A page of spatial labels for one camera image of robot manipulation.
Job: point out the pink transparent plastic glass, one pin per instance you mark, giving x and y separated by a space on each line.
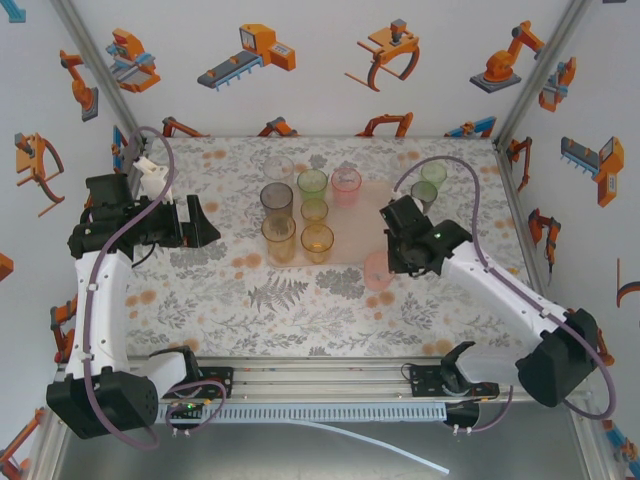
346 187

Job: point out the tall grey plastic glass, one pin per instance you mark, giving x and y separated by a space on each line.
276 200

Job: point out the white plastic strip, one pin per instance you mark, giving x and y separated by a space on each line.
444 470

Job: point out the aluminium frame post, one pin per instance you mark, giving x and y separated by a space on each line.
539 75
103 75

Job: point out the pink rectangular tray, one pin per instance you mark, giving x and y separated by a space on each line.
360 235

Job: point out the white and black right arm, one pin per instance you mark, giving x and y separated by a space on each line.
500 290

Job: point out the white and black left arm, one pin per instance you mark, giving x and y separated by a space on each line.
100 300

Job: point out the short orange plastic glass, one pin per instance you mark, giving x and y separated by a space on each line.
317 245
314 216

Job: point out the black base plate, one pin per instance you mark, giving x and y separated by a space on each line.
422 382
227 375

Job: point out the green plastic glass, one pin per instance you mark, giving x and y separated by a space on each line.
312 186
433 175

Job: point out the short grey plastic glass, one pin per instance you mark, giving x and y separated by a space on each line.
425 192

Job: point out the floral tablecloth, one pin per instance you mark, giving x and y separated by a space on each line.
280 345

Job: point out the pink frosted plastic glass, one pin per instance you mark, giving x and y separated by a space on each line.
376 275

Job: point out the small circuit board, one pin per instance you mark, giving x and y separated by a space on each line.
187 407

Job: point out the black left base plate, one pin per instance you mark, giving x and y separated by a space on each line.
227 375

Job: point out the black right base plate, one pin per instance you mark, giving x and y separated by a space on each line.
422 382

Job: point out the tall orange plastic glass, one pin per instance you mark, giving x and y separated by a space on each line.
278 240

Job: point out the aluminium side rail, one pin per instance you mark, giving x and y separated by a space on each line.
520 225

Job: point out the grey metal base plate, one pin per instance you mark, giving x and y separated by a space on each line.
250 455

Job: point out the aluminium front frame rails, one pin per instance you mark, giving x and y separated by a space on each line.
310 380

